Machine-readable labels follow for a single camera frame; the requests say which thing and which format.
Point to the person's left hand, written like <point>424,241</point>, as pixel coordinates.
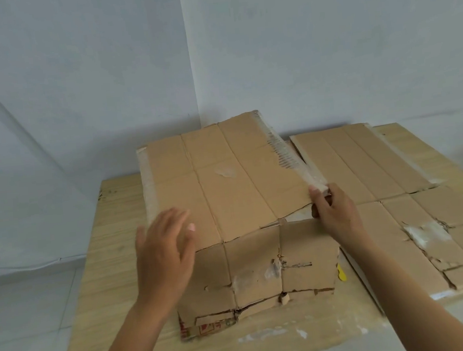
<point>162,265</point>

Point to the person's right hand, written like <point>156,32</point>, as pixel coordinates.
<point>342,220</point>

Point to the yellow utility knife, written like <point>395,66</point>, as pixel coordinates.
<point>342,275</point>

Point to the person's right forearm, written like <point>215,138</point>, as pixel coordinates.
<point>416,310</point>

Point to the person's left forearm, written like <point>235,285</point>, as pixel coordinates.
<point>125,347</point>

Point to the light wooden table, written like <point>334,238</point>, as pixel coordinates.
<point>108,254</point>

